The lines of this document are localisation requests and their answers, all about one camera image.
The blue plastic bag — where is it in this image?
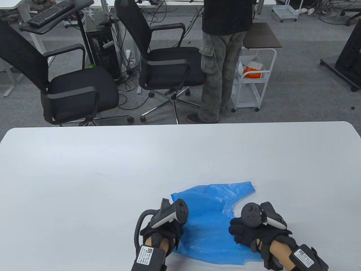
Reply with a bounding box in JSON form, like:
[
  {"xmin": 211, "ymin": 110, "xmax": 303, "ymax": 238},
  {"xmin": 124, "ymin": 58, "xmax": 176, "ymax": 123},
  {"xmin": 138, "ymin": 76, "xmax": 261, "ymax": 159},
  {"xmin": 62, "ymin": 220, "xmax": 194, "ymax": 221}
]
[{"xmin": 171, "ymin": 181, "xmax": 256, "ymax": 266}]

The person's right forearm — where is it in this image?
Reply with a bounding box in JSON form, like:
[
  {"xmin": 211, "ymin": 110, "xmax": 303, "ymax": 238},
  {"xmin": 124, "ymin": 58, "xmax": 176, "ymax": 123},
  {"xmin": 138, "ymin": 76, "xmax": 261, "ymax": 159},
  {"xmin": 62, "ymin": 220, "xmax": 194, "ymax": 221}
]
[{"xmin": 268, "ymin": 243, "xmax": 296, "ymax": 271}]

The white computer case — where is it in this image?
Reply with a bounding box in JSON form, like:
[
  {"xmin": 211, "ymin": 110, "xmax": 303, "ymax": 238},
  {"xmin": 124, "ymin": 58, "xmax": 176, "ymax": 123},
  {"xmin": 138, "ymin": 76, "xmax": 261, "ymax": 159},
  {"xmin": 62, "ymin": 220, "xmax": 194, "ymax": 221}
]
[{"xmin": 83, "ymin": 8, "xmax": 113, "ymax": 33}]

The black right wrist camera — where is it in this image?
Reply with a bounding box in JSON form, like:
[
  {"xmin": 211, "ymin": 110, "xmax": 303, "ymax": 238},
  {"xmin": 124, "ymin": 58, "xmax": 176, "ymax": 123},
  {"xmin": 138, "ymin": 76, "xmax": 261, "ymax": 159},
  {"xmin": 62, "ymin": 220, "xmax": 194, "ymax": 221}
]
[{"xmin": 290, "ymin": 244, "xmax": 329, "ymax": 271}]

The black keyboard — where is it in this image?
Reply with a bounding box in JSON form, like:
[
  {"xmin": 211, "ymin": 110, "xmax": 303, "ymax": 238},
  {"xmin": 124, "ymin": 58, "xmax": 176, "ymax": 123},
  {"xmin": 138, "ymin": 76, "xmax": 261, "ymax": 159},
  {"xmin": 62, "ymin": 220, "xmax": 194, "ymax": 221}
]
[{"xmin": 27, "ymin": 0, "xmax": 76, "ymax": 28}]

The small white rolling cart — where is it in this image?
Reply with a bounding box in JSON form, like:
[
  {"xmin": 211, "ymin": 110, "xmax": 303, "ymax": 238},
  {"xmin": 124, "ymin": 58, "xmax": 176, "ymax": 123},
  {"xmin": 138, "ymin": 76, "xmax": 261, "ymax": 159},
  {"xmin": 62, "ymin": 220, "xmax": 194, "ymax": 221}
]
[{"xmin": 272, "ymin": 0, "xmax": 303, "ymax": 22}]

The person's right hand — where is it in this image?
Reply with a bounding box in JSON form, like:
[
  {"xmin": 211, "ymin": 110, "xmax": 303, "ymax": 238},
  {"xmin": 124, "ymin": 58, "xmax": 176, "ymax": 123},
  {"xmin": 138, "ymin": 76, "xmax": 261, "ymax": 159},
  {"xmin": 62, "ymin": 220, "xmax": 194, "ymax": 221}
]
[{"xmin": 229, "ymin": 202, "xmax": 298, "ymax": 268}]

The white rolling wire cart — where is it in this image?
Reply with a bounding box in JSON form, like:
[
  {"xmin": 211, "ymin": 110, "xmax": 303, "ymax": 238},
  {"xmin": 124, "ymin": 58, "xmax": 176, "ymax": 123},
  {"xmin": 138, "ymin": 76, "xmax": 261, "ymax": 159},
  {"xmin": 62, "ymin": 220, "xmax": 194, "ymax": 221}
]
[{"xmin": 231, "ymin": 48, "xmax": 277, "ymax": 113}]

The person's left forearm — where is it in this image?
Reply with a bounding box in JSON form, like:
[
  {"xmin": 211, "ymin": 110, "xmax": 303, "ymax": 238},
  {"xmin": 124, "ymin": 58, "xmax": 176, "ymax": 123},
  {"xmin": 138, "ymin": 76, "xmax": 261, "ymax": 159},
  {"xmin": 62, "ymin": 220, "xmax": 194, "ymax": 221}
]
[{"xmin": 143, "ymin": 235, "xmax": 170, "ymax": 252}]

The dark brown wooden board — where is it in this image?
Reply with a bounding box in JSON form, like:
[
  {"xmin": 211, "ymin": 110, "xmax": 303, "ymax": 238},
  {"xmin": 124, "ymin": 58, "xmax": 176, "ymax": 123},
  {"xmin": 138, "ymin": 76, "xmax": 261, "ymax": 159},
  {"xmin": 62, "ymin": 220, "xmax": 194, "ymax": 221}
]
[{"xmin": 243, "ymin": 22, "xmax": 283, "ymax": 49}]

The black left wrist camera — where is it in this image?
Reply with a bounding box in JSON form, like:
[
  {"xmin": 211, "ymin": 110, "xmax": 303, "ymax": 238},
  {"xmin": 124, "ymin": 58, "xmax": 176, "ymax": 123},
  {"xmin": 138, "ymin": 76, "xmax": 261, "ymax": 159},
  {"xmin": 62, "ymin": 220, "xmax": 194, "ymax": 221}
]
[{"xmin": 131, "ymin": 245, "xmax": 167, "ymax": 271}]

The white desk with angled legs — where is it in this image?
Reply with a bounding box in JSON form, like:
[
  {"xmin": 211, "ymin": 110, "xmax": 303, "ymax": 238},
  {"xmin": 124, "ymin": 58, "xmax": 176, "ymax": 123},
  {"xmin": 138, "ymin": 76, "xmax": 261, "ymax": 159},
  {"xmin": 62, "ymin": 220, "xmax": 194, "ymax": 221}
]
[{"xmin": 0, "ymin": 0, "xmax": 55, "ymax": 98}]

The long white desk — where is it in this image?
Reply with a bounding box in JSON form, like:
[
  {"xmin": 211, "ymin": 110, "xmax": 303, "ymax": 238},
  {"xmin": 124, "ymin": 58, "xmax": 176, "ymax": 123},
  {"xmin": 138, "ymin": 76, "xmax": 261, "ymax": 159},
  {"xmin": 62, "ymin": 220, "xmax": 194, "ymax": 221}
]
[{"xmin": 99, "ymin": 0, "xmax": 277, "ymax": 37}]

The black grey left hand controller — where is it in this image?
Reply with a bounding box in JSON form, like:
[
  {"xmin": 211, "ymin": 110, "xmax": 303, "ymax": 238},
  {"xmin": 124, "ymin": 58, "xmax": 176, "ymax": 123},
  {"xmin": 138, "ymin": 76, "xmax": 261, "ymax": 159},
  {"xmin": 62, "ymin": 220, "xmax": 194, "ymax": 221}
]
[{"xmin": 134, "ymin": 198, "xmax": 189, "ymax": 250}]

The person's left hand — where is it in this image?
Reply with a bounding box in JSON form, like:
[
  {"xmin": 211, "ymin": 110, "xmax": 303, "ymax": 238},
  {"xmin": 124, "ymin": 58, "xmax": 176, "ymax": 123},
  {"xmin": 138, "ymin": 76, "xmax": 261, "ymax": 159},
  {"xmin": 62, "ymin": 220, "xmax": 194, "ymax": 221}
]
[{"xmin": 140, "ymin": 198, "xmax": 184, "ymax": 257}]

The black mesh office chair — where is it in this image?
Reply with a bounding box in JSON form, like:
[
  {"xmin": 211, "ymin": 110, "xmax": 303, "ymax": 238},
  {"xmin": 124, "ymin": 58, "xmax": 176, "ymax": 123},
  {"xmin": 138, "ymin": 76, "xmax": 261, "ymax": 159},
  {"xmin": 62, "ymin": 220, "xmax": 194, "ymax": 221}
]
[
  {"xmin": 114, "ymin": 0, "xmax": 208, "ymax": 124},
  {"xmin": 0, "ymin": 18, "xmax": 134, "ymax": 126}
]

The black computer tower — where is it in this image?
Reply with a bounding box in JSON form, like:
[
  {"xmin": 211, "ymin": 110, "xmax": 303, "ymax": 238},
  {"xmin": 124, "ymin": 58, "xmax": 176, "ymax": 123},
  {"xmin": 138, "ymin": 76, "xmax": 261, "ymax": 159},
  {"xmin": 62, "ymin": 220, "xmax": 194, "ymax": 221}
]
[{"xmin": 85, "ymin": 28, "xmax": 122, "ymax": 81}]

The black floor stand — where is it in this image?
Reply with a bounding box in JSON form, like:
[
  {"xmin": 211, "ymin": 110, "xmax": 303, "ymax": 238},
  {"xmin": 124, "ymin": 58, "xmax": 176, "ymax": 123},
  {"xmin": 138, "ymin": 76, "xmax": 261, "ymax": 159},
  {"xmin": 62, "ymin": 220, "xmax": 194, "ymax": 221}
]
[{"xmin": 320, "ymin": 18, "xmax": 361, "ymax": 92}]

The black keyboard stand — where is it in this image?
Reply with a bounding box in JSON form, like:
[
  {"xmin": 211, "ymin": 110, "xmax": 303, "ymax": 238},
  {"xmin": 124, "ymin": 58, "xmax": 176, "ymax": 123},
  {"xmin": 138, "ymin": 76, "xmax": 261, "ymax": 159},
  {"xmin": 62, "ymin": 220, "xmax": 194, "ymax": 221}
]
[{"xmin": 19, "ymin": 0, "xmax": 95, "ymax": 69}]

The black grey hand controller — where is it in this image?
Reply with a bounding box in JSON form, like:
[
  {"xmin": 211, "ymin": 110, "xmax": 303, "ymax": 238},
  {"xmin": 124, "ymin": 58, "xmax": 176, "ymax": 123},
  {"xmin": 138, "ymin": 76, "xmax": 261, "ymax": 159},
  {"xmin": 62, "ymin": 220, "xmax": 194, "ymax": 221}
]
[
  {"xmin": 134, "ymin": 198, "xmax": 189, "ymax": 250},
  {"xmin": 240, "ymin": 202, "xmax": 287, "ymax": 230}
]

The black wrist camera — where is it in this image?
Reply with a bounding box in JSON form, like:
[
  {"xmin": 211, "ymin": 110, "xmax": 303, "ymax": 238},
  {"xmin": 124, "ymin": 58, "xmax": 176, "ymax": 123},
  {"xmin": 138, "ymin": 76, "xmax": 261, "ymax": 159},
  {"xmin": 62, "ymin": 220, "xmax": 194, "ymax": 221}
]
[
  {"xmin": 131, "ymin": 245, "xmax": 167, "ymax": 271},
  {"xmin": 290, "ymin": 244, "xmax": 329, "ymax": 271}
]

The black grey right hand controller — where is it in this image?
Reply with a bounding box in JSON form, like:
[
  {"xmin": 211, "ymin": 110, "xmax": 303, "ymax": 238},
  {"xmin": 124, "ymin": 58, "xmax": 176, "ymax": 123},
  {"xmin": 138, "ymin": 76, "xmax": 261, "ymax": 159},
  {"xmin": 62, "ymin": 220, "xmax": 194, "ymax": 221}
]
[{"xmin": 240, "ymin": 202, "xmax": 287, "ymax": 230}]

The orange bag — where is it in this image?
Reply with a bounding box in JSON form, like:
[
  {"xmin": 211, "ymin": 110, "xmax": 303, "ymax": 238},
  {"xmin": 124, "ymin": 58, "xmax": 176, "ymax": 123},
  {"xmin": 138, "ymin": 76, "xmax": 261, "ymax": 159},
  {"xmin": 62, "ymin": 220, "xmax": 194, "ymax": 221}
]
[{"xmin": 243, "ymin": 66, "xmax": 268, "ymax": 79}]

